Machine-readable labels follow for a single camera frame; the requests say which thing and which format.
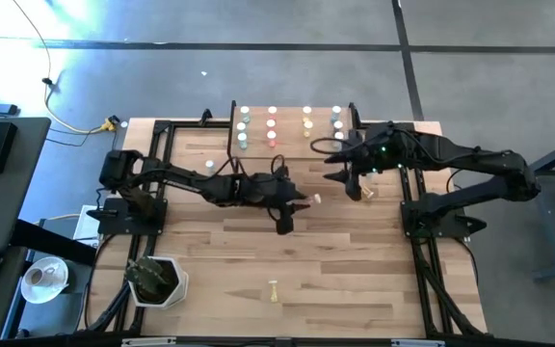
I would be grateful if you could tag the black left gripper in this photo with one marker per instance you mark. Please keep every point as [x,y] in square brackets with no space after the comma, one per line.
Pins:
[277,193]

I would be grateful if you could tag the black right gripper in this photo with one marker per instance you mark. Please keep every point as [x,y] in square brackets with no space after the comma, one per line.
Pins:
[366,154]

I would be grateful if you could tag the pink medicine bottle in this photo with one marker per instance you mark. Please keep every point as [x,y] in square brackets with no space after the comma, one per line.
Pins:
[271,124]
[313,198]
[272,112]
[272,138]

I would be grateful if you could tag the blue medicine bottle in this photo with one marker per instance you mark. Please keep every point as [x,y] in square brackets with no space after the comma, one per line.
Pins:
[336,112]
[209,166]
[338,138]

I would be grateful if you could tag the red pill bottle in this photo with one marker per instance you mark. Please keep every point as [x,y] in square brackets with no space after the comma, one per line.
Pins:
[338,126]

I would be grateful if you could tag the yellow medicine bottle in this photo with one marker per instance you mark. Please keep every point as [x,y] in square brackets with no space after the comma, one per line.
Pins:
[273,291]
[308,126]
[366,193]
[307,112]

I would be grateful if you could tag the teal medicine bottle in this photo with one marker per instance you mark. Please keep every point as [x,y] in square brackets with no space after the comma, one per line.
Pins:
[241,127]
[369,176]
[245,114]
[242,140]

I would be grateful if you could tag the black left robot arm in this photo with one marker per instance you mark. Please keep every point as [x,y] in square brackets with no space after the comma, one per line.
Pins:
[186,180]

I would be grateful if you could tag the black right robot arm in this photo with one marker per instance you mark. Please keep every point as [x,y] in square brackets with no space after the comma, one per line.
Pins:
[475,161]

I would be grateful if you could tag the wooden shelf with black legs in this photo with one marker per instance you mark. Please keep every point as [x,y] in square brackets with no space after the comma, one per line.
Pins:
[289,144]

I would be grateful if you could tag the black clamp knob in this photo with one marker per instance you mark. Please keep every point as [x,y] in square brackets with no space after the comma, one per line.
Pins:
[205,115]

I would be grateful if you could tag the white hexagonal plant pot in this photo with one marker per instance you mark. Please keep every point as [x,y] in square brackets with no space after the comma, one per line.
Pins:
[178,284]

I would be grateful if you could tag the green cactus plant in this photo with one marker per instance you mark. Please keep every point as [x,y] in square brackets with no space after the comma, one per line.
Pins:
[145,277]

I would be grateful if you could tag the white label strip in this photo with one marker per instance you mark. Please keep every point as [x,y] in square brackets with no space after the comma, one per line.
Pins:
[147,342]
[417,343]

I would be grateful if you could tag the grey metal stand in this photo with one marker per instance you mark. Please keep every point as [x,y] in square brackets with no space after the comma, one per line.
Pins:
[545,226]

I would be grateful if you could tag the white box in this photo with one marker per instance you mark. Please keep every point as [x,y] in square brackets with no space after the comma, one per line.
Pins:
[85,226]

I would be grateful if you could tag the black support beam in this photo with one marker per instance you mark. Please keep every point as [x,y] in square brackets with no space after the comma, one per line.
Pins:
[51,241]

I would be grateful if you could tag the white cup on saucer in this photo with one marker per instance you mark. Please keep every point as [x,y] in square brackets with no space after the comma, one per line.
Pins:
[51,289]

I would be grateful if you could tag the grey desk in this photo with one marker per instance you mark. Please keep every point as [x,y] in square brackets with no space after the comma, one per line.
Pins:
[22,193]

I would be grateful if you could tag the white coffee cup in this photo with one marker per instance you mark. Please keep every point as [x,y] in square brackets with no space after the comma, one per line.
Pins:
[34,283]

